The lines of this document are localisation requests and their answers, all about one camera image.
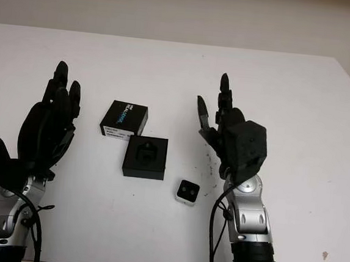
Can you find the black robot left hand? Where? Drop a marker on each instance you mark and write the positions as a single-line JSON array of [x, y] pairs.
[[46, 132]]

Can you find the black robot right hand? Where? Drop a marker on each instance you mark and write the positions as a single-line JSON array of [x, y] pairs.
[[220, 138]]

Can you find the silver RealSense camera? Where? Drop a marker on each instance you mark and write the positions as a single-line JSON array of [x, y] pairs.
[[186, 191]]

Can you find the black RealSense box lid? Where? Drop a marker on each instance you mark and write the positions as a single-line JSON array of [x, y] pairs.
[[124, 117]]

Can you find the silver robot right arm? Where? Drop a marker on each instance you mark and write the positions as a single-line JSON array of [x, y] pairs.
[[253, 220]]

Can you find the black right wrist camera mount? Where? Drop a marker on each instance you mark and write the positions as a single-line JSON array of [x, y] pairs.
[[247, 143]]

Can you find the black camera box base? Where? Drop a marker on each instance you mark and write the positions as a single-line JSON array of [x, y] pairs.
[[132, 164]]

